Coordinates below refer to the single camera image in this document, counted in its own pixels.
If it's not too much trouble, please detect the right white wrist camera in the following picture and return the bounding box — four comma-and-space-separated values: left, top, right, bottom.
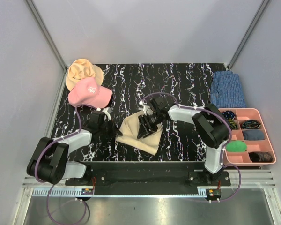
139, 101, 153, 115

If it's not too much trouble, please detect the blue checkered folded cloth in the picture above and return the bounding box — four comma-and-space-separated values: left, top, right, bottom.
210, 71, 246, 108

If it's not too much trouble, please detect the dark patterned rolled sock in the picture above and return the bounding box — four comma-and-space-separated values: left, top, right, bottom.
249, 152, 273, 163

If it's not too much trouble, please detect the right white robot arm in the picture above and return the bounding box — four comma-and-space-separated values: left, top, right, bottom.
137, 97, 232, 186

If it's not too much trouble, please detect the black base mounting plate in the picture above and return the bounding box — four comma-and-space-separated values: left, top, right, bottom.
65, 161, 231, 187

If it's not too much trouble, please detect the pink divided organizer tray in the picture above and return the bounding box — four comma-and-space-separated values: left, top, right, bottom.
220, 108, 276, 166

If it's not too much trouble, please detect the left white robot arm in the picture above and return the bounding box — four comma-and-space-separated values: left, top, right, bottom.
26, 107, 122, 186

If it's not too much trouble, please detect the beige cloth napkin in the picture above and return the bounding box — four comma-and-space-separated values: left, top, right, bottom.
116, 111, 162, 156

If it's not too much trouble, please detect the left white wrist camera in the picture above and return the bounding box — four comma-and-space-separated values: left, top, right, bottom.
96, 107, 112, 121

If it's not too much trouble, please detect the beige bucket hat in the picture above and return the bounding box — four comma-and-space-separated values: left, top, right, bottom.
65, 59, 104, 91

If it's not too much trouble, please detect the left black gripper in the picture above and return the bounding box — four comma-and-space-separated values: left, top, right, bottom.
98, 118, 122, 139

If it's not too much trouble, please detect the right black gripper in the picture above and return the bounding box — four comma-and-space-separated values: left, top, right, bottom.
137, 111, 163, 140

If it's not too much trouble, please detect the green rolled sock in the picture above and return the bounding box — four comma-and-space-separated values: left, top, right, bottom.
226, 140, 247, 152

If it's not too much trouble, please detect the aluminium frame post left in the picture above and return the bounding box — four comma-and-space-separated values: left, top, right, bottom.
24, 0, 67, 71

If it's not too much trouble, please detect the teal patterned rolled sock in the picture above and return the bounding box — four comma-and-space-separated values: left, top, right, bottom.
241, 120, 261, 129

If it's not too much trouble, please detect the aluminium frame post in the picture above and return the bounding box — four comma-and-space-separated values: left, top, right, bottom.
227, 0, 271, 71
24, 0, 67, 71

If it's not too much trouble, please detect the grey blue rolled sock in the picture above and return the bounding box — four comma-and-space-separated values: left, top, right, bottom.
242, 130, 265, 141

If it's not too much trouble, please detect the aluminium frame post right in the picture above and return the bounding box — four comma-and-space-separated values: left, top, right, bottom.
227, 0, 271, 71

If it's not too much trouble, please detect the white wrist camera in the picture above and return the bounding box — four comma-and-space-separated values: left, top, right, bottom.
96, 107, 112, 121
139, 101, 153, 115

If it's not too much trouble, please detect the slotted aluminium rail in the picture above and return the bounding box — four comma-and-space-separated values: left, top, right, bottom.
24, 170, 275, 198

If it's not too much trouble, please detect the pink baseball cap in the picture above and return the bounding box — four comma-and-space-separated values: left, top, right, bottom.
68, 77, 112, 108

